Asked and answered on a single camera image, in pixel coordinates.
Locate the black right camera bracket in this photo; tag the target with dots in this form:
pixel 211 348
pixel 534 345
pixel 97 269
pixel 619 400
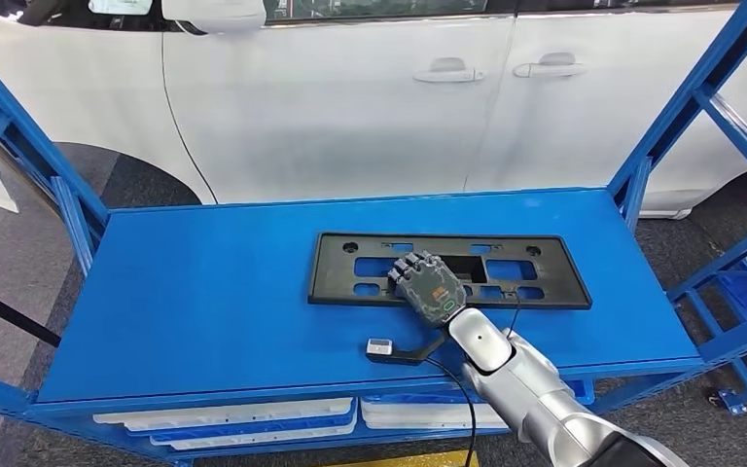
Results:
pixel 415 356

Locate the white car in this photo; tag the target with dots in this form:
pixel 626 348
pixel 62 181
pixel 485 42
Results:
pixel 348 122

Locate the black plastic plate frame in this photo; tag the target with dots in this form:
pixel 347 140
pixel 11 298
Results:
pixel 335 271

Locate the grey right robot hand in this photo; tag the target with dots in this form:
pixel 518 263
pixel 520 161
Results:
pixel 431 290

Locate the yellow floor tape square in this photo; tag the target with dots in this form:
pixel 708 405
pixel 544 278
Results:
pixel 406 460

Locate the black floor strip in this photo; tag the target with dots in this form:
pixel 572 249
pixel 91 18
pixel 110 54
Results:
pixel 6 312

